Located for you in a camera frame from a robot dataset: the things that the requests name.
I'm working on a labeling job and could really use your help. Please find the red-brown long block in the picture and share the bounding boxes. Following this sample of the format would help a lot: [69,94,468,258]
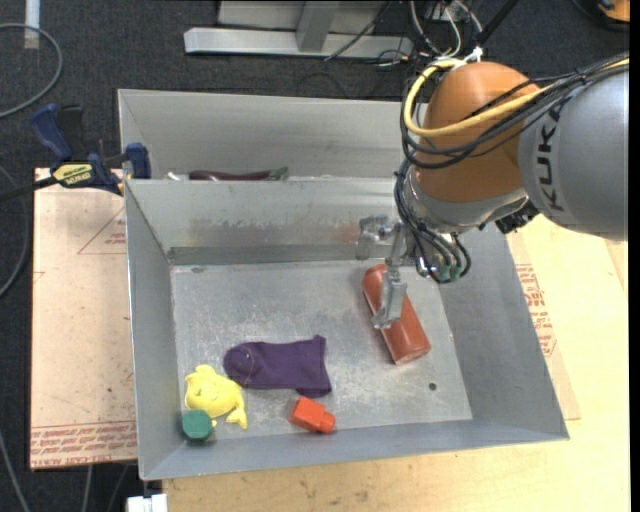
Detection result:
[360,263,433,367]

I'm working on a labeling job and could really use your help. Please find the brown cardboard board red print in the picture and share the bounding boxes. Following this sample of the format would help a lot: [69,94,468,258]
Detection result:
[29,167,584,471]

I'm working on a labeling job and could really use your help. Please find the yellow soft toy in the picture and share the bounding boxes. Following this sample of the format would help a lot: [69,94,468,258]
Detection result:
[183,363,249,430]

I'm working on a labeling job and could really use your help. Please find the grey metal bin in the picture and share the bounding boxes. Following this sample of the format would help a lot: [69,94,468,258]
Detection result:
[117,88,570,482]

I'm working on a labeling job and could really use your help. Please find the purple sock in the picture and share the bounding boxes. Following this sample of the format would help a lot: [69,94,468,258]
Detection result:
[222,334,334,400]

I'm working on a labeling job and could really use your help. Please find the green hexagonal block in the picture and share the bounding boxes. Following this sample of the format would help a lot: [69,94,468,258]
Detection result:
[179,409,217,444]

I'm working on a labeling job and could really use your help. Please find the orange-red block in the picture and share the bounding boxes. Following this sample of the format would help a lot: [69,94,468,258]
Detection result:
[289,396,337,435]

